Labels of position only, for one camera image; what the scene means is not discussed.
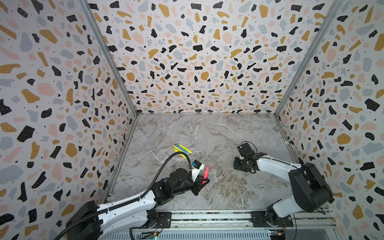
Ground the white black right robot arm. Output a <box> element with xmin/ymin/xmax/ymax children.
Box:
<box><xmin>234</xmin><ymin>141</ymin><xmax>333</xmax><ymax>227</ymax></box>

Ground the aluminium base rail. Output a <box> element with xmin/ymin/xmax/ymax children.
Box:
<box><xmin>105</xmin><ymin>210</ymin><xmax>342</xmax><ymax>240</ymax></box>

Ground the metal corner post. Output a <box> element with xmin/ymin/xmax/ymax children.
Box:
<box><xmin>274</xmin><ymin>0</ymin><xmax>346</xmax><ymax>116</ymax></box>
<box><xmin>76</xmin><ymin>0</ymin><xmax>139</xmax><ymax>116</ymax></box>

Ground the metal corner post left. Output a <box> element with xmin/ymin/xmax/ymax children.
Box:
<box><xmin>76</xmin><ymin>0</ymin><xmax>139</xmax><ymax>116</ymax></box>

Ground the blue highlighter pen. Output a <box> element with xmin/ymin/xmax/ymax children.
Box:
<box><xmin>174</xmin><ymin>145</ymin><xmax>190</xmax><ymax>155</ymax></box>

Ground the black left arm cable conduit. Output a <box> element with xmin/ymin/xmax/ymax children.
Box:
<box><xmin>53</xmin><ymin>151</ymin><xmax>193</xmax><ymax>240</ymax></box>

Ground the pink highlighter pen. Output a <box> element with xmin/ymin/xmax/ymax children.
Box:
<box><xmin>203</xmin><ymin>166</ymin><xmax>210</xmax><ymax>180</ymax></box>

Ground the yellow highlighter pen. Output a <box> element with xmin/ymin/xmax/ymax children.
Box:
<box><xmin>173</xmin><ymin>146</ymin><xmax>186</xmax><ymax>159</ymax></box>
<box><xmin>178</xmin><ymin>144</ymin><xmax>192</xmax><ymax>154</ymax></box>

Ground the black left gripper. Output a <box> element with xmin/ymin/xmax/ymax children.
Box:
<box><xmin>171</xmin><ymin>174</ymin><xmax>210</xmax><ymax>196</ymax></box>

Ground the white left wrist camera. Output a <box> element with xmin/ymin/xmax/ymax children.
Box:
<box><xmin>191</xmin><ymin>160</ymin><xmax>205</xmax><ymax>182</ymax></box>

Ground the metal corner post right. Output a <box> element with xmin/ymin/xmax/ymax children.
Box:
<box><xmin>274</xmin><ymin>0</ymin><xmax>346</xmax><ymax>116</ymax></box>

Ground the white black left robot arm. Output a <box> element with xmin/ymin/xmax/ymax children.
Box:
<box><xmin>64</xmin><ymin>168</ymin><xmax>210</xmax><ymax>240</ymax></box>

